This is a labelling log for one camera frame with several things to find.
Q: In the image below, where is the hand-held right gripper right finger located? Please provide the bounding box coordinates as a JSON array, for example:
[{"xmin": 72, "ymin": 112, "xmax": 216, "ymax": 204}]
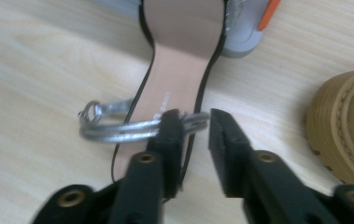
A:
[{"xmin": 207, "ymin": 107, "xmax": 337, "ymax": 224}]

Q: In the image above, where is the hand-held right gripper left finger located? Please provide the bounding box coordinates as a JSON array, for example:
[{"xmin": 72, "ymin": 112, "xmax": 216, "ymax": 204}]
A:
[{"xmin": 108, "ymin": 108, "xmax": 186, "ymax": 224}]

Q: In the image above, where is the black glitter-strap heeled sandal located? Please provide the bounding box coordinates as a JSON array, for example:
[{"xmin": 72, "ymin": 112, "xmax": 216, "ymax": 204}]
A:
[{"xmin": 78, "ymin": 0, "xmax": 248, "ymax": 194}]

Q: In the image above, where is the tan lace-up boot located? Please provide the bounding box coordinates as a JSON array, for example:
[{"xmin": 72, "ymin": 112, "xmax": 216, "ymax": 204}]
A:
[{"xmin": 304, "ymin": 68, "xmax": 354, "ymax": 191}]

